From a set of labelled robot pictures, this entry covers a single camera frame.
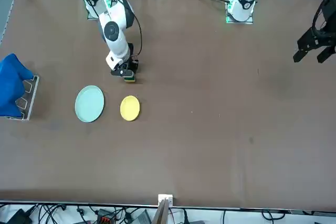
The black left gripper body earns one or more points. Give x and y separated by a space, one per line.
330 9

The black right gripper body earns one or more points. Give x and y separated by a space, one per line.
132 66

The green and yellow sponge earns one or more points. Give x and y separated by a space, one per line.
130 79

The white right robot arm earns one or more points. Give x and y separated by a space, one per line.
115 37

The small yellow dish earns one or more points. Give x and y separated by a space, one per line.
130 108

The pale green round plate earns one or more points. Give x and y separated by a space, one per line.
89 103

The clear acrylic rack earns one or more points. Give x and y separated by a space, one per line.
30 95

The blue cloth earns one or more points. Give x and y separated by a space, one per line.
10 87

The black and orange device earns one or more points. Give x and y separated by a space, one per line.
105 216

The grey power adapter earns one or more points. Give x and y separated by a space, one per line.
141 217

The black power adapter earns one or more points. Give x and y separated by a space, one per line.
18 216

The white post bracket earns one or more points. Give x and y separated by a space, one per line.
165 197

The aluminium frame post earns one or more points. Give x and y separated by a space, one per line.
161 213

